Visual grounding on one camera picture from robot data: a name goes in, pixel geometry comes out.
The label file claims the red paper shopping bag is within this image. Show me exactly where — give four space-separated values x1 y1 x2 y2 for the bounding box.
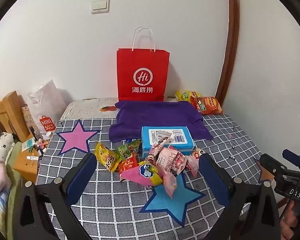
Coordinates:
116 26 170 101

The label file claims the pink yellow snack bag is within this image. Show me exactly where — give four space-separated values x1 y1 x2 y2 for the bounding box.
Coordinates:
121 161 163 187

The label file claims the pale pink nougat packet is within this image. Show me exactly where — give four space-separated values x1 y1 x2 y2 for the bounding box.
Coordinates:
155 147 187 176

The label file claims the purple towel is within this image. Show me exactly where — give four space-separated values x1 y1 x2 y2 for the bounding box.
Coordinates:
109 101 213 142

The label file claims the strawberry white snack packet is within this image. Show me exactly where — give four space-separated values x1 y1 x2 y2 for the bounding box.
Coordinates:
145 130 172 164

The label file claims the blue star sticker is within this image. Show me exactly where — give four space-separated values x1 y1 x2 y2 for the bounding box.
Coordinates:
140 172 206 226

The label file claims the yellow chips bag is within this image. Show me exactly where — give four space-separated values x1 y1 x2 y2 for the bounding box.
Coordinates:
175 90 202 102

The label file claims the yellow triangular snack packet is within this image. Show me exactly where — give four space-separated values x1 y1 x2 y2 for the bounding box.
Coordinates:
95 142 121 172

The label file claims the fruit print white cloth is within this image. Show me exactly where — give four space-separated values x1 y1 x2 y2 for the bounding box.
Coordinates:
60 98 119 120

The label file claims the green snack packet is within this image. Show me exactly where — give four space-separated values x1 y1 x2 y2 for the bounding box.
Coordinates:
115 139 141 160

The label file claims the wall light switch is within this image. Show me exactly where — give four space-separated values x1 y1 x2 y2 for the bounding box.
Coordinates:
91 0 110 14

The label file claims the pink star sticker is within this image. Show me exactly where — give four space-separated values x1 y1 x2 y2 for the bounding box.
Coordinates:
57 120 100 155

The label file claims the blue tissue box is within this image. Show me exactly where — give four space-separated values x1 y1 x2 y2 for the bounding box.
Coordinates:
141 126 194 158

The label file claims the dark blue snack packet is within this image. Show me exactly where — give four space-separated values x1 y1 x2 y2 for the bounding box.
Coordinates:
123 139 142 159

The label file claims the panda pink snack packet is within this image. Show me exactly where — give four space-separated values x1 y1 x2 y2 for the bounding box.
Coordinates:
185 148 205 177

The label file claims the brown wooden door frame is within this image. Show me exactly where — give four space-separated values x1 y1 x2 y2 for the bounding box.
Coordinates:
216 0 240 105

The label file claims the orange chips bag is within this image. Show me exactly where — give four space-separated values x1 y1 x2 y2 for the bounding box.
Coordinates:
190 96 223 115

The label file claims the person right hand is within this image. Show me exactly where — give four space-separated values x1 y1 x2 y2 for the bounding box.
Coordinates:
280 201 298 240

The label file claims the pink peach snack packet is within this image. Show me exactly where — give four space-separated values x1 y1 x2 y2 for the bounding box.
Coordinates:
163 172 177 199

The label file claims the white Miniso plastic bag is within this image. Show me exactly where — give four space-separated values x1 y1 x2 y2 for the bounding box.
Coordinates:
25 80 66 134

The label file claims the wooden bedside furniture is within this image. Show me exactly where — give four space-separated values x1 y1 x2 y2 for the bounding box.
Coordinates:
0 91 30 142

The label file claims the red candy packet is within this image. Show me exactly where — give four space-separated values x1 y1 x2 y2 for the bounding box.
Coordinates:
118 153 138 175

